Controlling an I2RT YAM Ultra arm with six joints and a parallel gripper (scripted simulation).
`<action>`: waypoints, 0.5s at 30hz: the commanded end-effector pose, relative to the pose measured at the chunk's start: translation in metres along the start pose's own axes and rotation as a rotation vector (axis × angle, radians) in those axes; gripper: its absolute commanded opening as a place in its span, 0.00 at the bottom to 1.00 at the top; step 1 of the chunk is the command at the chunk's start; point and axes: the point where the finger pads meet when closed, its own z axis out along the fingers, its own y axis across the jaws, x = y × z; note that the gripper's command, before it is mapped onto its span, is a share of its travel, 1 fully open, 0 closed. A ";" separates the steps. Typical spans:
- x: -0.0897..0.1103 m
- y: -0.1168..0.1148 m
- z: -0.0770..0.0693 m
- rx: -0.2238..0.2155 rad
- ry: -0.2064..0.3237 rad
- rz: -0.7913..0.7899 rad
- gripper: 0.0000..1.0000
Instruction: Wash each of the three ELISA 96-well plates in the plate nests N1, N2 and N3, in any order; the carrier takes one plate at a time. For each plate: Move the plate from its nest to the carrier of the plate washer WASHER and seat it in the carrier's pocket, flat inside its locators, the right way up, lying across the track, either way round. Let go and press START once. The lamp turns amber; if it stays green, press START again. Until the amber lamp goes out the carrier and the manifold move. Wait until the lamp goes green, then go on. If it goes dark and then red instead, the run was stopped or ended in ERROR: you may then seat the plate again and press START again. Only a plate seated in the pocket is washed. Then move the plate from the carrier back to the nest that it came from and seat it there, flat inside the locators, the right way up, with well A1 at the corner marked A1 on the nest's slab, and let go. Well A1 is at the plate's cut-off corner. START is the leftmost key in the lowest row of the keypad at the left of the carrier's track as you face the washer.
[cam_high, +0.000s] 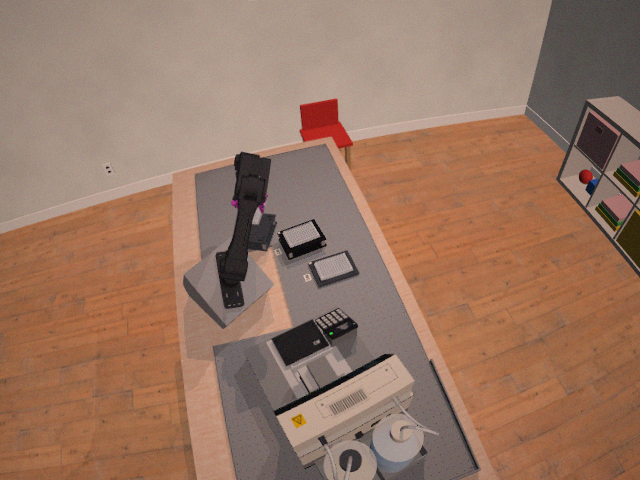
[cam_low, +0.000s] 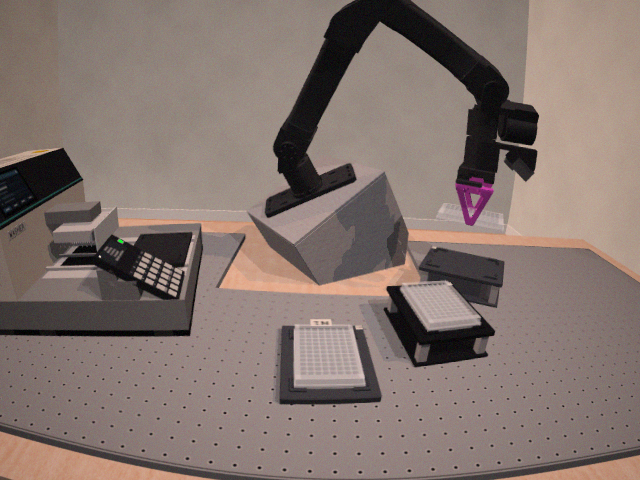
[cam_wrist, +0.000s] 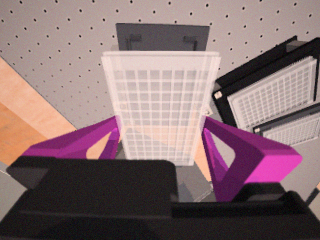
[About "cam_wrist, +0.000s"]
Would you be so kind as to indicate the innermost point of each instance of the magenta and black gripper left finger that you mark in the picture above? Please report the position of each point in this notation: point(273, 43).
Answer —
point(75, 144)

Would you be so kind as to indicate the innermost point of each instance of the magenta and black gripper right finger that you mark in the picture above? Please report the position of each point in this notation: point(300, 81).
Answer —
point(257, 159)

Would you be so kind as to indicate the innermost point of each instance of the white well plate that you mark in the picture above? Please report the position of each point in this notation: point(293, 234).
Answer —
point(297, 131)
point(161, 97)
point(279, 93)

